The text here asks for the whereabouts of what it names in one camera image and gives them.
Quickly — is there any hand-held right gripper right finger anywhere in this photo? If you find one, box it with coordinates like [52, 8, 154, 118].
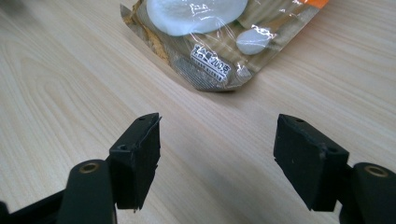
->
[273, 113, 396, 224]

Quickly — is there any clear brown food packet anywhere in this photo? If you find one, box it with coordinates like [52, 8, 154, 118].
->
[120, 0, 331, 92]

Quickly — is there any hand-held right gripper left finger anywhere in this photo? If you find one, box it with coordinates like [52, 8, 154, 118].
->
[56, 112, 163, 224]

